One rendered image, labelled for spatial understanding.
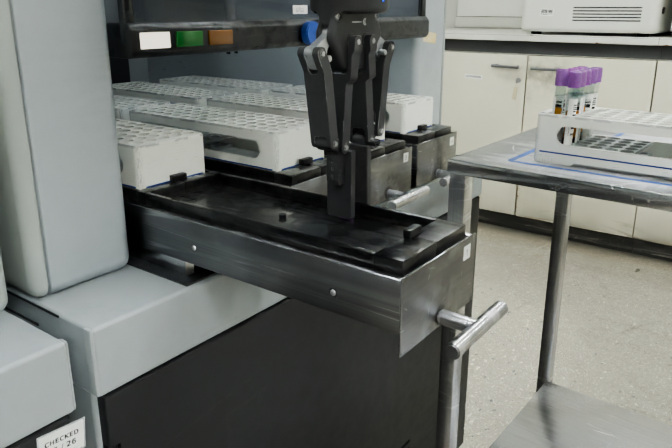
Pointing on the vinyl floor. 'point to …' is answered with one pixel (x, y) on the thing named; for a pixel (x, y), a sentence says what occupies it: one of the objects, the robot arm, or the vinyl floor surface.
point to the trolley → (539, 429)
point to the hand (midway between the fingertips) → (349, 180)
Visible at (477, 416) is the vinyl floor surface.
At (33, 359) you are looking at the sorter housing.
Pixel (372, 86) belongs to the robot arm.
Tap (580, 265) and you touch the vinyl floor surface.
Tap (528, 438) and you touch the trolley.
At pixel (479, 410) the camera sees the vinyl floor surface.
